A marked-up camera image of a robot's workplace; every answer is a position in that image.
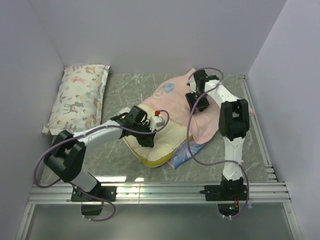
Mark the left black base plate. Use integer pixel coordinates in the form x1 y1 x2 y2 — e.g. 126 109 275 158
70 186 117 202

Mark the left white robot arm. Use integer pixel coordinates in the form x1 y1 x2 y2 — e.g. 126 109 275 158
44 105 166 201

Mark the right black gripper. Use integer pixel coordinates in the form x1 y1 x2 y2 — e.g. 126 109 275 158
184 90 209 115

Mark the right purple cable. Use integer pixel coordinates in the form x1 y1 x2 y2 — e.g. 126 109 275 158
186 66 250 221

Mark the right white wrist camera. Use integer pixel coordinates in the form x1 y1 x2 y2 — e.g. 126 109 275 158
187 78 197 93

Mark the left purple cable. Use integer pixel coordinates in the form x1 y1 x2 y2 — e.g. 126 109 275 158
32 108 171 222

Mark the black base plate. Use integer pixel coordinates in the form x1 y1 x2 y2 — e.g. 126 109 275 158
199 185 248 202
70 186 117 202

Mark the cream yellow-edged pillow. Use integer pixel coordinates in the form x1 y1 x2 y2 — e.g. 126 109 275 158
123 120 187 168

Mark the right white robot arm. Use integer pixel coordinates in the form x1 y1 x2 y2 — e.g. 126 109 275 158
185 67 250 200

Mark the pink pillowcase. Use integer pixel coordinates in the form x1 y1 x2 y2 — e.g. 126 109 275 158
143 67 256 170

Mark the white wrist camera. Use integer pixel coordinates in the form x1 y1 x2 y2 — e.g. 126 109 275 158
149 110 170 132
187 78 197 93

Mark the purple cable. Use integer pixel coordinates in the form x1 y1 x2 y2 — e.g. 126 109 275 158
32 108 171 222
186 66 250 221

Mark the aluminium mounting rail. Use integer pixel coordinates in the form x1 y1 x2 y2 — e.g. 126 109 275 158
27 182 291 205

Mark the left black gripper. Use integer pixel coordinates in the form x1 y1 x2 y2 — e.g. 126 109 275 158
132 121 158 148

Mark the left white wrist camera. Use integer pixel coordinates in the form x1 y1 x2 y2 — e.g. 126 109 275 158
149 110 170 132

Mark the white patterned pillow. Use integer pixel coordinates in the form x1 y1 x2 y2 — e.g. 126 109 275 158
42 64 110 136

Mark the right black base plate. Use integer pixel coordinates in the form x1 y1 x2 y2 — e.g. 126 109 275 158
199 185 248 202

